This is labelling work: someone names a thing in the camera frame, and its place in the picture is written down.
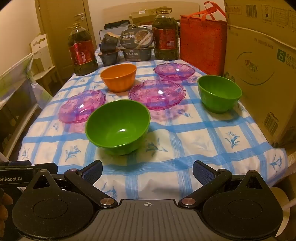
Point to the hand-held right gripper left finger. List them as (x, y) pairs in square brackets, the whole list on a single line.
[(92, 173)]

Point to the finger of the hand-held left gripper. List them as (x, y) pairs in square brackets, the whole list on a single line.
[(49, 167)]

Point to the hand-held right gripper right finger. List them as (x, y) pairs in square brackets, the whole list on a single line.
[(202, 173)]

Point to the green plastic bowl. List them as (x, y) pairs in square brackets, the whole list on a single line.
[(218, 91), (116, 125)]

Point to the purple transparent plastic plate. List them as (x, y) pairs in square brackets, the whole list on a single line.
[(79, 107), (157, 93), (174, 70)]

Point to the person's left hand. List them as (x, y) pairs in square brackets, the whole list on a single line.
[(5, 197)]

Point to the blue checked tablecloth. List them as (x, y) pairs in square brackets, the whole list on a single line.
[(196, 143)]

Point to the orange plastic bowl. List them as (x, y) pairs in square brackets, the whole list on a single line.
[(118, 77)]

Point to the pale patterned cloth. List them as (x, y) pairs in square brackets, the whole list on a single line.
[(20, 67)]

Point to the white wooden chair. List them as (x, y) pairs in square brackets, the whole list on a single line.
[(42, 58)]

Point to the large printed cardboard box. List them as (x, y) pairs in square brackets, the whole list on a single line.
[(261, 76)]

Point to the dark plastic food tub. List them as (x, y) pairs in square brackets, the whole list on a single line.
[(108, 58), (109, 41)]

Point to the cooking oil bottle red label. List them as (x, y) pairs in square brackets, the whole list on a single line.
[(165, 34), (82, 53)]

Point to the dark instant rice box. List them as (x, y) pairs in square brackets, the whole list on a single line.
[(137, 54)]

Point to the red tote bag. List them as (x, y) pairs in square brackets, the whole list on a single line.
[(202, 44)]

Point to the wooden door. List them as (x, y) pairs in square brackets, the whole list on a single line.
[(55, 27)]

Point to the instant rice box photo lid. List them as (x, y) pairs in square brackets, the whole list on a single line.
[(136, 38)]

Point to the black bag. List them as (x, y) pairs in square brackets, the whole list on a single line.
[(116, 24)]

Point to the small cardboard box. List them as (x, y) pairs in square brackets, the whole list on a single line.
[(143, 18)]

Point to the plain brown cardboard box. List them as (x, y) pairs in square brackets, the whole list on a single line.
[(259, 12)]

